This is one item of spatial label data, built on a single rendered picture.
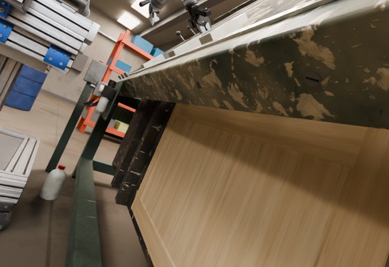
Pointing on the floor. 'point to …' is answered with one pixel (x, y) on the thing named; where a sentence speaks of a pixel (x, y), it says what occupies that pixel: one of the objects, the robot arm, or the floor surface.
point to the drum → (26, 88)
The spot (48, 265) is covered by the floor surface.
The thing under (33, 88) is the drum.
